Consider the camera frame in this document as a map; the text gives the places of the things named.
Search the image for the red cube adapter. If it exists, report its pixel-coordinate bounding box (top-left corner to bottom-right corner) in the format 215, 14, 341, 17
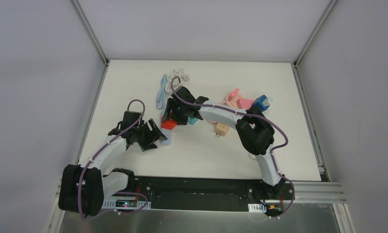
161, 119, 178, 130

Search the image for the light blue power strip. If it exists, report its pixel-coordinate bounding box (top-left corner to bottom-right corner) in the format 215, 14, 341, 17
155, 74, 171, 146

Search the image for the beige cube adapter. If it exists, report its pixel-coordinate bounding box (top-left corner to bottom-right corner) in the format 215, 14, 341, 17
215, 122, 230, 137

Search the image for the blue cube socket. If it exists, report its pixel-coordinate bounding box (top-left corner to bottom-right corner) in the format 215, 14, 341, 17
252, 95, 270, 112

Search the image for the white usb charger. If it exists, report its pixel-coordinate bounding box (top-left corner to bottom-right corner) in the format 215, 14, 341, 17
263, 96, 275, 106

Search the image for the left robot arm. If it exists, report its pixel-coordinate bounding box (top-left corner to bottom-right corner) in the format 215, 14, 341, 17
58, 111, 167, 217

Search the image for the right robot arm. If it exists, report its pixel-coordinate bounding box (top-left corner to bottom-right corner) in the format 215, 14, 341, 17
161, 86, 288, 199

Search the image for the pink round socket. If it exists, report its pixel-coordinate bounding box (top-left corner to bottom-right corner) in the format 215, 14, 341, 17
224, 88, 243, 108

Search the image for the teal power strip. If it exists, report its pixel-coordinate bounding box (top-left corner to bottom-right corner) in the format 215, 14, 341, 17
187, 117, 198, 125

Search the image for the pink triangular block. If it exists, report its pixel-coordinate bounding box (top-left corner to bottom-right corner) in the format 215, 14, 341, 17
236, 98, 254, 109

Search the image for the white coiled cable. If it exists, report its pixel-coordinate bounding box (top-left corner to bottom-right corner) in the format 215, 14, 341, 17
166, 68, 190, 85

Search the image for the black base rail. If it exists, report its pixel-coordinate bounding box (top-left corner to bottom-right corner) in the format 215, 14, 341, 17
105, 176, 296, 212

